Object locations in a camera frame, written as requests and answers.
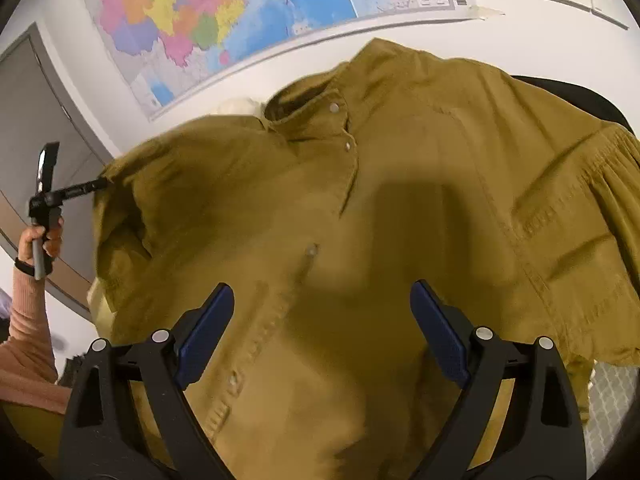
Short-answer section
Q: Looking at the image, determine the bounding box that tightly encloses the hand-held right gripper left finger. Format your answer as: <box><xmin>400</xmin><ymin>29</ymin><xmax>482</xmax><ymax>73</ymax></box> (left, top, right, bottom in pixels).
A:
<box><xmin>59</xmin><ymin>282</ymin><xmax>236</xmax><ymax>480</ymax></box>

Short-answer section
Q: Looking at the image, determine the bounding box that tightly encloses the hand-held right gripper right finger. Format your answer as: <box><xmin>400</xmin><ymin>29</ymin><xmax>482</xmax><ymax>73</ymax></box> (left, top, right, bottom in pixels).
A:
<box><xmin>410</xmin><ymin>280</ymin><xmax>587</xmax><ymax>480</ymax></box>

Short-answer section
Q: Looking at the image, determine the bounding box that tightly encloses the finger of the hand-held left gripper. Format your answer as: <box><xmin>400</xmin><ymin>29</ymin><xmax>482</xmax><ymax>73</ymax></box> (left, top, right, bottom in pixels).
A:
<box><xmin>50</xmin><ymin>178</ymin><xmax>109</xmax><ymax>202</ymax></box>

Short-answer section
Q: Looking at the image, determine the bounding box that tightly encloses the mustard yellow button shirt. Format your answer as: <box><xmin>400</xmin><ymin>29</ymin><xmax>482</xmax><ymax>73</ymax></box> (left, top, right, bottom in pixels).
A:
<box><xmin>92</xmin><ymin>37</ymin><xmax>640</xmax><ymax>480</ymax></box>

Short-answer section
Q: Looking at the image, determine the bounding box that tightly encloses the person's left hand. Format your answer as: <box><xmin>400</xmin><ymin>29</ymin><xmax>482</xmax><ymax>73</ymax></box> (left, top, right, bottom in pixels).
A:
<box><xmin>18</xmin><ymin>216</ymin><xmax>66</xmax><ymax>274</ymax></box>

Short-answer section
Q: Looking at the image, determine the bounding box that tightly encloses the grey door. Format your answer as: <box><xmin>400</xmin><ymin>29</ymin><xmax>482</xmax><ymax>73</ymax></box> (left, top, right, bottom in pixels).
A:
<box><xmin>0</xmin><ymin>22</ymin><xmax>122</xmax><ymax>313</ymax></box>

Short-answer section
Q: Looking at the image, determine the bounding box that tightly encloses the cream fluffy cloth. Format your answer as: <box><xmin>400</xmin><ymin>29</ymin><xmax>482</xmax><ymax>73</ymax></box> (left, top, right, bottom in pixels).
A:
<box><xmin>87</xmin><ymin>97</ymin><xmax>266</xmax><ymax>336</ymax></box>

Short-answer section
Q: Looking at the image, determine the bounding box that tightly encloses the grey patterned bed sheet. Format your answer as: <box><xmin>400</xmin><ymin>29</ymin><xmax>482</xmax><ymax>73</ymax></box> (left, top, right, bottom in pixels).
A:
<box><xmin>581</xmin><ymin>359</ymin><xmax>637</xmax><ymax>477</ymax></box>

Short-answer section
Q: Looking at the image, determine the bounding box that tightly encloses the black garment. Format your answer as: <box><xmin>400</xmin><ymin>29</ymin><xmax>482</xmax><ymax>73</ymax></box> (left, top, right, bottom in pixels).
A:
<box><xmin>510</xmin><ymin>75</ymin><xmax>637</xmax><ymax>137</ymax></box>

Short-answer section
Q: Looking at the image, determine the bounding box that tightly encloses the masking tape strip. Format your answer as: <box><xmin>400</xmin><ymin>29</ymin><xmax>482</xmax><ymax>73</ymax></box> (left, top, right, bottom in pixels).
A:
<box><xmin>466</xmin><ymin>3</ymin><xmax>506</xmax><ymax>21</ymax></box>

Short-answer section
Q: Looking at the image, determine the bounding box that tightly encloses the colourful wall map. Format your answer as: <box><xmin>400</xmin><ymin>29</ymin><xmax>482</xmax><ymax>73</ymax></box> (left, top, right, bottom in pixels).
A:
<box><xmin>85</xmin><ymin>0</ymin><xmax>471</xmax><ymax>122</ymax></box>

